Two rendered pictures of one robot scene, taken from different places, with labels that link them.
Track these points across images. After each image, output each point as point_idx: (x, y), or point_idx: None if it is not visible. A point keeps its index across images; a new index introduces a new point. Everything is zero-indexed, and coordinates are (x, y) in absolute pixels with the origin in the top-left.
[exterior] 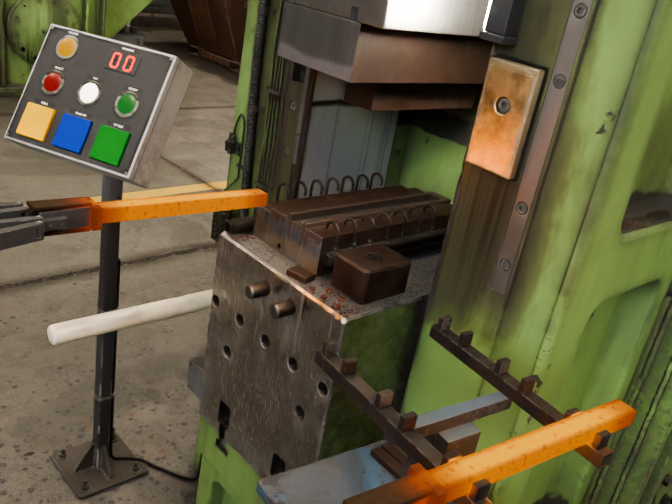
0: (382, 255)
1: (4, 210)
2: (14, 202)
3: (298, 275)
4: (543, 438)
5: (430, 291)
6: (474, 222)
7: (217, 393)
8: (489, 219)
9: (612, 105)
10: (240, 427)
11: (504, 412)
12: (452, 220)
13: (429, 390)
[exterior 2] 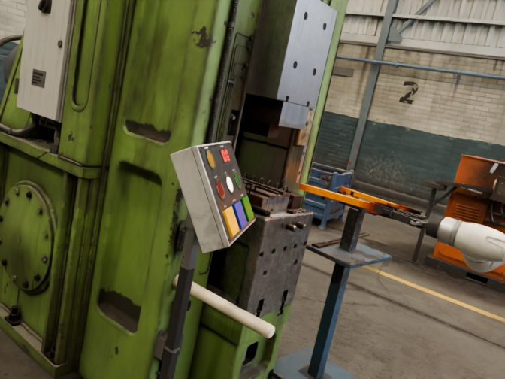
0: (285, 190)
1: (402, 213)
2: (394, 211)
3: (295, 210)
4: (370, 195)
5: None
6: (293, 164)
7: (257, 299)
8: (297, 161)
9: (319, 116)
10: (268, 300)
11: None
12: (288, 167)
13: None
